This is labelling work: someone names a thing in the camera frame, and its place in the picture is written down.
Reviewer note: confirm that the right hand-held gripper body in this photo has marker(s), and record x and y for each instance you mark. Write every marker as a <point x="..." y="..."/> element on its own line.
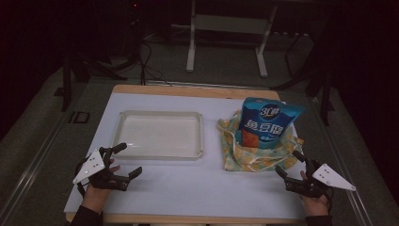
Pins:
<point x="329" y="177"/>

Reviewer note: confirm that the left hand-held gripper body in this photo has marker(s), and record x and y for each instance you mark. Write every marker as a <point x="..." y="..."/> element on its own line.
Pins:
<point x="94" y="164"/>

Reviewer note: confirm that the person's right hand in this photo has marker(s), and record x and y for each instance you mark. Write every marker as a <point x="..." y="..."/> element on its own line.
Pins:
<point x="315" y="205"/>

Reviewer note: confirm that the person's left hand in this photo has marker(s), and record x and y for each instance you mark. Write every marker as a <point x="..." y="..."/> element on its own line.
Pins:
<point x="95" y="197"/>

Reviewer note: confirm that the yellow green patterned cloth bag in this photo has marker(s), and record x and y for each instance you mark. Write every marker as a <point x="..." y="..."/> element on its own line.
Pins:
<point x="251" y="158"/>

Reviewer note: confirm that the clear plastic tray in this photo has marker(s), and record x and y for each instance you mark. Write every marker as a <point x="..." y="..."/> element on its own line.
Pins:
<point x="160" y="136"/>

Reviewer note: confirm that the blue snack bag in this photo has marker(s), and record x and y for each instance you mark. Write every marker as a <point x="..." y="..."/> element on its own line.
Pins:
<point x="266" y="124"/>

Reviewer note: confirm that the black floor plate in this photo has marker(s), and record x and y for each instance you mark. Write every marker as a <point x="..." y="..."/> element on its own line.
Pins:
<point x="79" y="117"/>

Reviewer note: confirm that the white table mat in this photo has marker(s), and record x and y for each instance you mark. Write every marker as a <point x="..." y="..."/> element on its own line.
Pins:
<point x="188" y="188"/>

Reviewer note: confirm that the black tripod stand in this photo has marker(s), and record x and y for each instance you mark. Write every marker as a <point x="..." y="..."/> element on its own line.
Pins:
<point x="78" y="69"/>
<point x="316" y="81"/>

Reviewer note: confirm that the wooden table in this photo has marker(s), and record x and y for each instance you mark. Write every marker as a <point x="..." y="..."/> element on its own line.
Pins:
<point x="188" y="90"/>

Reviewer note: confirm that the black equipment stand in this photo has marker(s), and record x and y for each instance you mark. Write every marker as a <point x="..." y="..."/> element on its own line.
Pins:
<point x="135" y="28"/>

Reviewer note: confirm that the white metal stand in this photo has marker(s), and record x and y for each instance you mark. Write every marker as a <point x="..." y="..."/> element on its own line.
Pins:
<point x="226" y="23"/>

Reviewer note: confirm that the metal floor rail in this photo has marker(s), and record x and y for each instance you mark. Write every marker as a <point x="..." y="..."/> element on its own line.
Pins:
<point x="28" y="175"/>
<point x="345" y="163"/>

